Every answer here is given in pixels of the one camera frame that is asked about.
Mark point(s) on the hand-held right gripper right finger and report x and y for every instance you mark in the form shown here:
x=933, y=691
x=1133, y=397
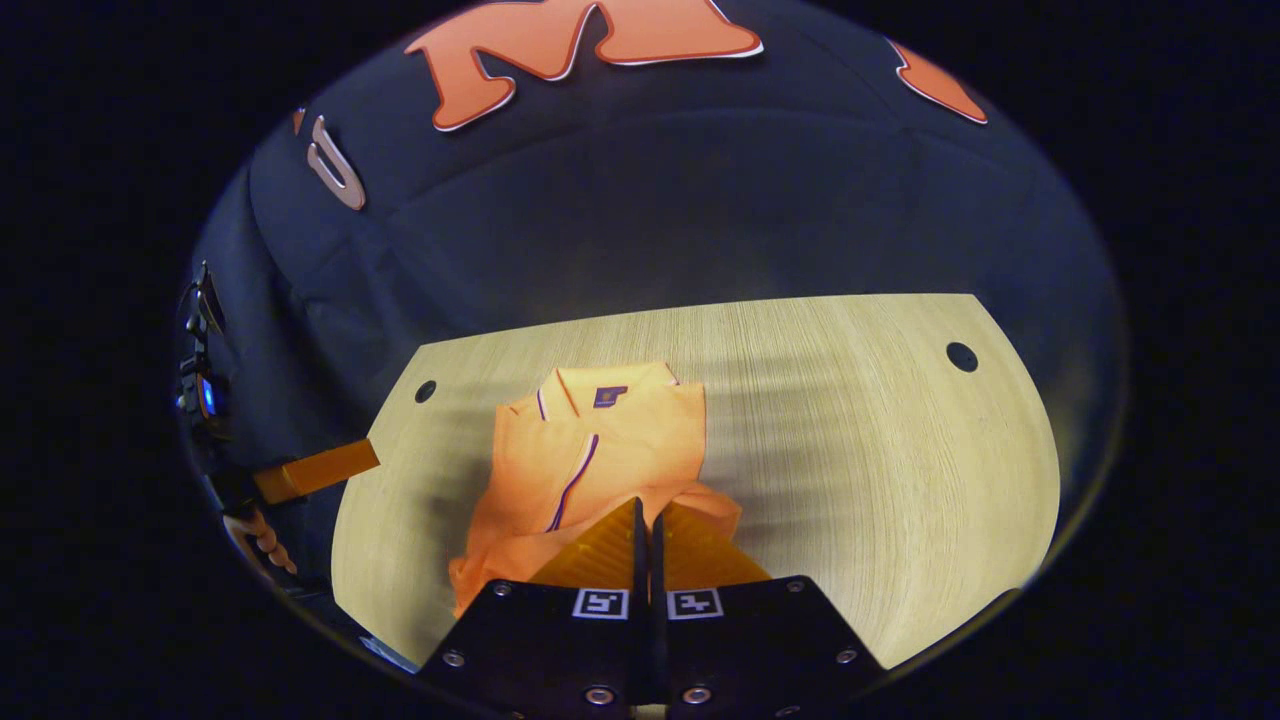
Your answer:
x=750, y=650

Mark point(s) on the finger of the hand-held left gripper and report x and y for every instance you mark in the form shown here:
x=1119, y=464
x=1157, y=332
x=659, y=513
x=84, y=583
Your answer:
x=315, y=470

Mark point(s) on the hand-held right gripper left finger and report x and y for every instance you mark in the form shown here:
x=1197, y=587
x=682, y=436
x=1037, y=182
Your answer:
x=560, y=650

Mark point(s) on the orange T-shirt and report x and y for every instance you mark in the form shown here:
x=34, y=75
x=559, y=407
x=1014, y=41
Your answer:
x=620, y=450

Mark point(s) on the black backdrop cloth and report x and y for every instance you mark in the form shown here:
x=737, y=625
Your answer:
x=650, y=200

